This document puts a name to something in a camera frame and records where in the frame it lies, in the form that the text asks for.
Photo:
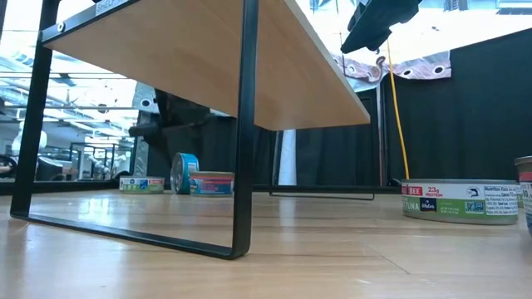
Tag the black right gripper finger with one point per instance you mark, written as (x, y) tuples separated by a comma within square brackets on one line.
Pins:
[(378, 23)]

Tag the teal yellowfin tuna can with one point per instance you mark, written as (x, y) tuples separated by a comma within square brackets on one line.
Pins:
[(185, 172)]

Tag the green chunk light tuna can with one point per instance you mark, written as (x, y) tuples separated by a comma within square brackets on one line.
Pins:
[(457, 203)]

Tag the grey tarp with grommets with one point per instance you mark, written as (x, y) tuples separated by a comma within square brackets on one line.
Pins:
[(424, 68), (139, 93)]

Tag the pink blue gold-lidded can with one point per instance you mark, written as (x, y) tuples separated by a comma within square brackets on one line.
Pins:
[(214, 185), (525, 187)]

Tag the black curtain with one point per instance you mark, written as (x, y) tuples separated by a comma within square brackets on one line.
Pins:
[(257, 158), (457, 124)]

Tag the black office chair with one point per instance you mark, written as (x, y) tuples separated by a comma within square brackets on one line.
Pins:
[(50, 168)]

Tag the white rounded machine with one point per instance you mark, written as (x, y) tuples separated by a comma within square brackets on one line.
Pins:
[(17, 145)]

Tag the person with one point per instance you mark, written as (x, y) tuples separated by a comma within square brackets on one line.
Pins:
[(5, 169)]

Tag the wooden shelf black metal frame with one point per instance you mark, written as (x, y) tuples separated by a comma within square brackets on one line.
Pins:
[(187, 54)]

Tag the black table frame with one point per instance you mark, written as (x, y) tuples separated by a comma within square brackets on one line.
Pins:
[(50, 187)]

